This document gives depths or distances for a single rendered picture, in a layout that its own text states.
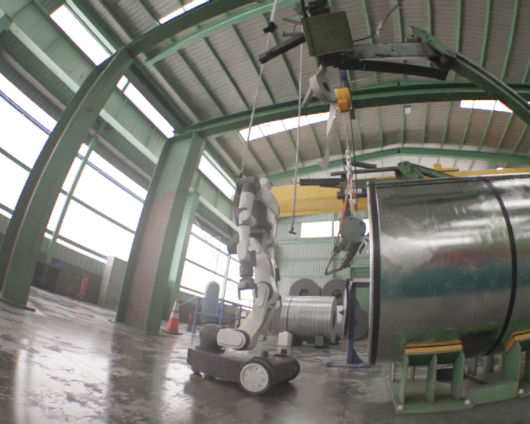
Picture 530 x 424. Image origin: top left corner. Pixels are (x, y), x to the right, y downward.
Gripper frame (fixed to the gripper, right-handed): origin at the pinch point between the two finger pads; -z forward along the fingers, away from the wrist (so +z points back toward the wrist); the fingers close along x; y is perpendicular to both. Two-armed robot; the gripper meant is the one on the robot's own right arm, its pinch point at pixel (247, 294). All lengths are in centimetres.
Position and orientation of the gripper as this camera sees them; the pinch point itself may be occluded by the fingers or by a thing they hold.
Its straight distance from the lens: 160.4
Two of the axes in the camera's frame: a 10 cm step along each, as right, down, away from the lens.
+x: 9.2, -2.4, -2.9
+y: 3.7, 4.3, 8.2
